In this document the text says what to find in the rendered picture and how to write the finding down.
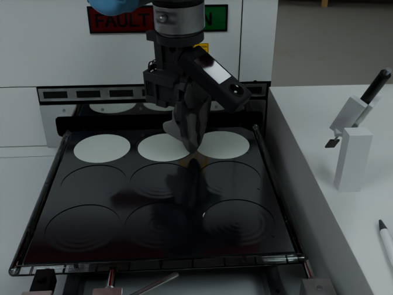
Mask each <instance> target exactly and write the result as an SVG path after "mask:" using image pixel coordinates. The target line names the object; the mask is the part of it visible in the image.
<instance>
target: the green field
mask: <svg viewBox="0 0 393 295"><path fill-rule="evenodd" d="M225 21H226V7H205V27H204V30H213V29H225Z"/></svg>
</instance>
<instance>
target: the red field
mask: <svg viewBox="0 0 393 295"><path fill-rule="evenodd" d="M89 14H90V20H91V29H92V32H107V31H142V30H153V8H136V10H135V11H133V12H130V13H127V12H125V13H122V14H119V15H116V16H106V15H103V14H101V13H99V12H97V11H96V10H95V9H89Z"/></svg>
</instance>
